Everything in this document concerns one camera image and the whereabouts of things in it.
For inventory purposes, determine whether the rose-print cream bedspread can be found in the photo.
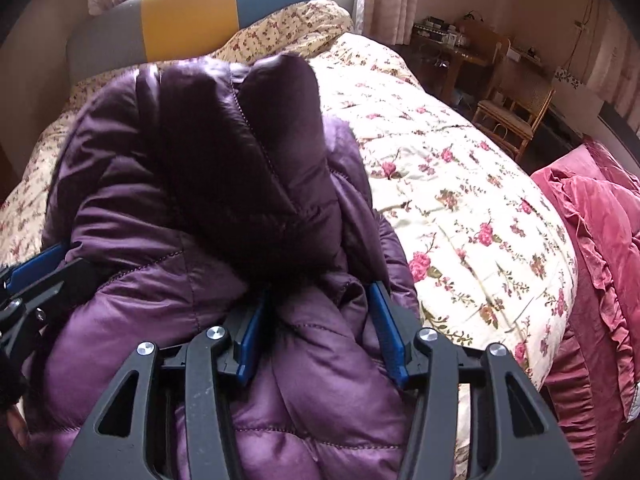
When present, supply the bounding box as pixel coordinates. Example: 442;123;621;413
307;32;580;480

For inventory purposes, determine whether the person's left forearm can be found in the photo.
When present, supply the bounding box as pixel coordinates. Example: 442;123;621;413
0;350;31;453

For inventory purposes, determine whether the pale side window curtain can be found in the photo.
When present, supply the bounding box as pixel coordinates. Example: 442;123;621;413
592;0;640;128

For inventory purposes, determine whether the wooden wicker chair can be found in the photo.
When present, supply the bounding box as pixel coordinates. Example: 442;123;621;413
471;35;557;162

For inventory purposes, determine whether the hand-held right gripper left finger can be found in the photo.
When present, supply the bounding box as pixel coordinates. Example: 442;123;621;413
57;290;271;480

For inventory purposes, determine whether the grey yellow blue headboard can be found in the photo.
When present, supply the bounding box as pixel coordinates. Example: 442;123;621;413
65;0;322;86

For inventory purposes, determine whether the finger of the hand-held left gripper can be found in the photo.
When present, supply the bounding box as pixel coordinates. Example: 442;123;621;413
0;257;104;358
0;242;71;295

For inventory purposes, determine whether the wooden desk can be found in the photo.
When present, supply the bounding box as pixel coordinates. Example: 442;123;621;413
409;17;503;107

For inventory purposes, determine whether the purple quilted down jacket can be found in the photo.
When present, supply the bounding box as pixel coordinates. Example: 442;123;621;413
22;52;468;480

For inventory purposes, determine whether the pink ruffled blanket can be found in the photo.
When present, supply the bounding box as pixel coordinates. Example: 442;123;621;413
530;139;640;480

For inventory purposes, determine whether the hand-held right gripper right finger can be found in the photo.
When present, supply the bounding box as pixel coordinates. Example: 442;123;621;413
369;281;583;480

